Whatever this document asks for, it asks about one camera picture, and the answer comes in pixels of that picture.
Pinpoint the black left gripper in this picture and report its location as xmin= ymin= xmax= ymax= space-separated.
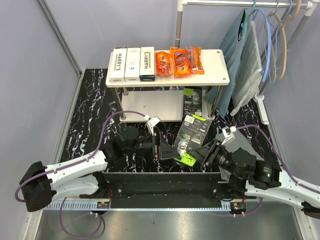
xmin=125 ymin=132 xmax=180 ymax=161

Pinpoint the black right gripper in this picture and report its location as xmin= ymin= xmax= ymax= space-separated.
xmin=186 ymin=138 xmax=244 ymax=179

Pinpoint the black green Gillette box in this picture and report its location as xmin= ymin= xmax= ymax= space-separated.
xmin=182 ymin=87 xmax=203 ymax=117
xmin=172 ymin=113 xmax=212 ymax=167

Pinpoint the orange Bic razor pack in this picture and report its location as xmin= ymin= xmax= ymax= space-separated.
xmin=155 ymin=51 xmax=174 ymax=76

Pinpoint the white harry's box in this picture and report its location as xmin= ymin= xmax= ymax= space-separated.
xmin=109 ymin=47 xmax=127 ymax=83
xmin=139 ymin=46 xmax=155 ymax=82
xmin=124 ymin=47 xmax=141 ymax=83

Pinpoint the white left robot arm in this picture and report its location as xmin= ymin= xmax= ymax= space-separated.
xmin=17 ymin=126 xmax=180 ymax=213

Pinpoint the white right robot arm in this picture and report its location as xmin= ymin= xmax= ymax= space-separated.
xmin=187 ymin=140 xmax=320 ymax=219

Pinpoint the white two-tier shelf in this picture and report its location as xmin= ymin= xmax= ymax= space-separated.
xmin=105 ymin=49 xmax=230 ymax=122

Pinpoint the metal clothes rack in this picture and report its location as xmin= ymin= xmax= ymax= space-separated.
xmin=175 ymin=0 xmax=320 ymax=125

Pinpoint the grey hanging towel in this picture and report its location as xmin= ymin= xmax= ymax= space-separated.
xmin=230 ymin=21 xmax=263 ymax=116

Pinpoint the teal hanging garment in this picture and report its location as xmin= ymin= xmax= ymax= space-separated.
xmin=203 ymin=8 xmax=249 ymax=118

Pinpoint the blue clothes hanger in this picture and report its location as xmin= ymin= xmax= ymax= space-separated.
xmin=253 ymin=8 xmax=289 ymax=84

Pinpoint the wooden clothes hanger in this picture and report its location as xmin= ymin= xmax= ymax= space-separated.
xmin=267 ymin=0 xmax=302 ymax=84

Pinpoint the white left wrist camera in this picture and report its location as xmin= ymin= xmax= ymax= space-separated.
xmin=144 ymin=115 xmax=161 ymax=136

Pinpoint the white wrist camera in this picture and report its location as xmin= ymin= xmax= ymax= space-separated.
xmin=221 ymin=126 xmax=237 ymax=149
xmin=144 ymin=115 xmax=161 ymax=136

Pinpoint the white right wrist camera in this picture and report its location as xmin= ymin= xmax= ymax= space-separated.
xmin=221 ymin=126 xmax=237 ymax=149

